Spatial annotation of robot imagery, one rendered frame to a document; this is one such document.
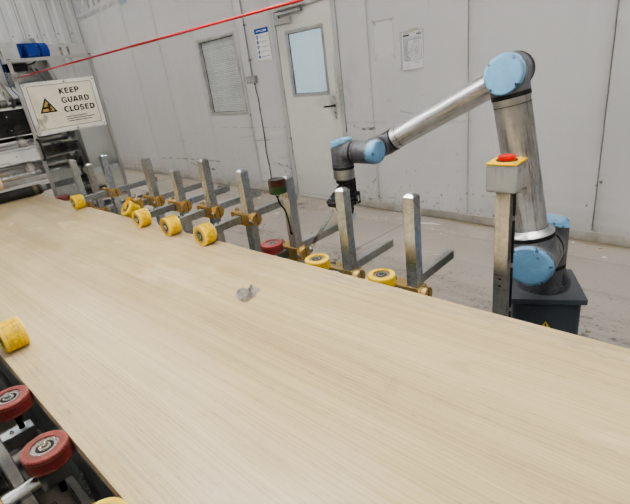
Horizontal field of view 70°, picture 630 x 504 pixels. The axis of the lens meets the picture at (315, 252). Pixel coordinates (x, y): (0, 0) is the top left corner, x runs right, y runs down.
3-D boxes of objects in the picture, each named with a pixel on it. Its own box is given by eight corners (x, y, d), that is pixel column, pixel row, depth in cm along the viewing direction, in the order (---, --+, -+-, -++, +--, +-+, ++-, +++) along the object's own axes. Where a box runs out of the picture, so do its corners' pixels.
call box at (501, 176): (496, 186, 112) (497, 155, 109) (526, 189, 107) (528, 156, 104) (485, 194, 107) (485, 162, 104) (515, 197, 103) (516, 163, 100)
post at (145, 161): (169, 245, 242) (146, 156, 224) (173, 246, 240) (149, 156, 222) (164, 247, 240) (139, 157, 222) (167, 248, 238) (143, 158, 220)
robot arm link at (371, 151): (387, 136, 176) (360, 136, 183) (373, 142, 168) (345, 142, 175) (389, 160, 180) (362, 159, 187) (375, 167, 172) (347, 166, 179)
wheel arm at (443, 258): (445, 258, 162) (445, 247, 160) (454, 260, 159) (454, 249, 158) (375, 313, 133) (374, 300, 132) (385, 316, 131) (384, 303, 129)
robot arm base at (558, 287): (512, 272, 184) (513, 250, 180) (564, 272, 179) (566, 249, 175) (518, 294, 167) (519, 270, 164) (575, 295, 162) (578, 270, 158)
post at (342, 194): (354, 314, 162) (340, 185, 144) (362, 317, 160) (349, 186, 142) (348, 319, 160) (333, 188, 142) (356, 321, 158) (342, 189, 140)
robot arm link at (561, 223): (570, 254, 170) (574, 210, 164) (561, 273, 158) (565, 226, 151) (526, 249, 179) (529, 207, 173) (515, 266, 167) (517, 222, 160)
